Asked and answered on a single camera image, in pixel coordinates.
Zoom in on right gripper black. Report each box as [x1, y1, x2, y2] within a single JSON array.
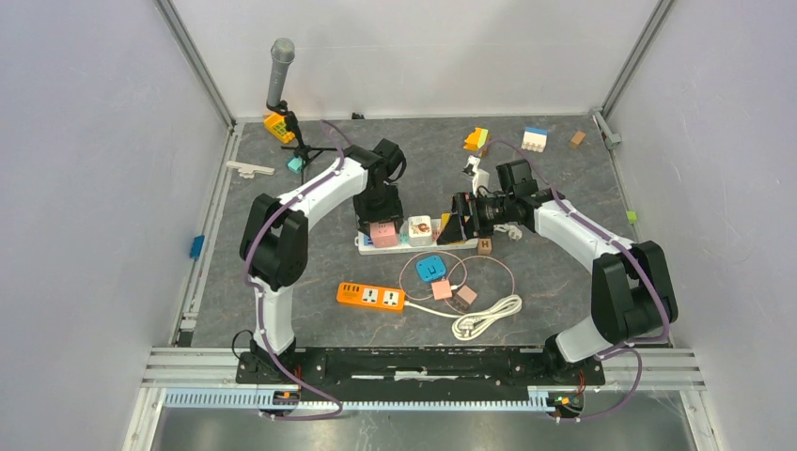
[[437, 192, 514, 245]]

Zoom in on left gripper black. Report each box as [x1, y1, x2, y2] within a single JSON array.
[[352, 183, 404, 238]]

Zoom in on yellow cube socket adapter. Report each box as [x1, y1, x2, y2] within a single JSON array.
[[439, 212, 451, 236]]

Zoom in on large pink cube adapter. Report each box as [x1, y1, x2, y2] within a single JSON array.
[[369, 222, 400, 248]]

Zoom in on white multicolour power strip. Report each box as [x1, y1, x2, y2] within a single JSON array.
[[356, 216, 479, 257]]

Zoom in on white cube socket adapter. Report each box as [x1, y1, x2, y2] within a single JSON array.
[[407, 215, 433, 247]]

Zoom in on blue socket adapter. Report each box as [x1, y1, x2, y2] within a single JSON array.
[[415, 255, 447, 283]]

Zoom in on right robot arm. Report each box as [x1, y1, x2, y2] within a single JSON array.
[[436, 160, 679, 383]]

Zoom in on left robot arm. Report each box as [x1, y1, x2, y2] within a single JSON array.
[[240, 139, 406, 383]]

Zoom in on wooden letter cube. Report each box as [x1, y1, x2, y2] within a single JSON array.
[[477, 238, 493, 256]]

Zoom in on small pink charger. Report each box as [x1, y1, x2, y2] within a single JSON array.
[[430, 279, 452, 301]]

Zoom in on dusty pink usb adapter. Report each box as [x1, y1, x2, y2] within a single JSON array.
[[450, 285, 477, 312]]

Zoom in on orange green toy blocks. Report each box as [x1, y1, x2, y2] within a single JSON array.
[[463, 127, 490, 157]]

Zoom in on teal small cube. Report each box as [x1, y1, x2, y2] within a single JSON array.
[[287, 157, 304, 174]]

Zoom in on orange power strip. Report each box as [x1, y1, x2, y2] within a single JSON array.
[[336, 282, 406, 313]]

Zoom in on white blue toy block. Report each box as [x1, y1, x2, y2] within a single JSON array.
[[521, 127, 548, 152]]

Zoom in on white flat plastic piece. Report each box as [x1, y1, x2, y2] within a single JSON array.
[[226, 161, 274, 179]]

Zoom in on brown wooden block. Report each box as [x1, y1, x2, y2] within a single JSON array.
[[569, 131, 586, 149]]

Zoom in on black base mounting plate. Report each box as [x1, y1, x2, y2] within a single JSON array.
[[236, 346, 605, 402]]

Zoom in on grey microphone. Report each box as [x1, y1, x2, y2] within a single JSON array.
[[266, 38, 296, 111]]

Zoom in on thin pink usb cable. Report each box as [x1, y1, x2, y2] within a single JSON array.
[[398, 250, 517, 313]]

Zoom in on white power strip cord plug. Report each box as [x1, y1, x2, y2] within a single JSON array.
[[493, 224, 523, 241]]

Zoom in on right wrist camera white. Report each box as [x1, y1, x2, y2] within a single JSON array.
[[462, 155, 490, 195]]

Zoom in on white coiled orange-strip cable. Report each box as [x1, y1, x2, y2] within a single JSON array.
[[404, 294, 524, 342]]

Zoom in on blue clip left rail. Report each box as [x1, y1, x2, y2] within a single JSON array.
[[189, 235, 205, 260]]

